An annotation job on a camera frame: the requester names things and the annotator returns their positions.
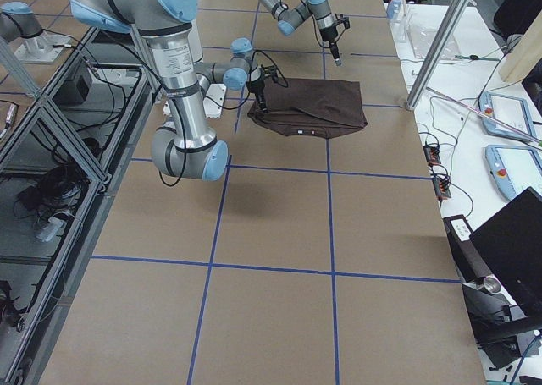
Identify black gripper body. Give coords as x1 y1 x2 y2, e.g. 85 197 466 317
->
246 64 279 98
319 14 351 53

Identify dark brown t-shirt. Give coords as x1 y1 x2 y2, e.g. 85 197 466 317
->
247 78 368 139

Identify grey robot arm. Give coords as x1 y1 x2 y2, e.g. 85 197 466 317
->
70 0 278 181
258 0 350 66

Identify clear acrylic tray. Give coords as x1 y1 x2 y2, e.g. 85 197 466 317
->
385 0 448 59

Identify far teach pendant tablet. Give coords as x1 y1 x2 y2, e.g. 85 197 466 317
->
479 92 534 142

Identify teach pendant tablet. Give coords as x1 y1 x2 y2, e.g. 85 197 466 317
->
479 92 534 142
484 145 541 201

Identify near teach pendant tablet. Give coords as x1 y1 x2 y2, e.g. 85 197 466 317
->
484 145 541 201

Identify long reacher grabber tool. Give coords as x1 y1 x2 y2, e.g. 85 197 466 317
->
425 86 542 146

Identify black laptop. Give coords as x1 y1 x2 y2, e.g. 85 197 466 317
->
471 188 541 316

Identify right black braided cable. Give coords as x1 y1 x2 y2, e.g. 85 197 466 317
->
158 49 291 187

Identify black braided cable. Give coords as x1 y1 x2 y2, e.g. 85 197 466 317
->
277 0 327 50
158 49 291 187

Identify left black braided cable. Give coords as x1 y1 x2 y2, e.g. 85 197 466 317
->
277 0 327 50

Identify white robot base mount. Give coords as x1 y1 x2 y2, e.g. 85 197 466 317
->
163 84 226 119

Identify aluminium frame post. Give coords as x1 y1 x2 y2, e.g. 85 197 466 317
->
406 0 470 111

